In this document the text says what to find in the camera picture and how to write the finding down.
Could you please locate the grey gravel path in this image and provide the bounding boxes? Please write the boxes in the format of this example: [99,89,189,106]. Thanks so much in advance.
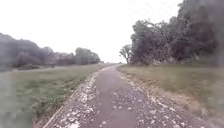
[42,63,214,128]

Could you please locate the distant row of trees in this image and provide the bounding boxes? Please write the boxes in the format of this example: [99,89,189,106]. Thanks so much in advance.
[0,32,102,72]

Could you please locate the large dark trees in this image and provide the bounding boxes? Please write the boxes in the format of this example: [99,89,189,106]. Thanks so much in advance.
[118,0,224,67]

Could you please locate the grass verge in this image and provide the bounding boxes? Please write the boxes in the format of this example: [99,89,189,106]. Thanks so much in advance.
[117,63,224,125]

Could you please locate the grass field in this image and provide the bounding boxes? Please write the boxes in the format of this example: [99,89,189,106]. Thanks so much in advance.
[0,62,113,128]

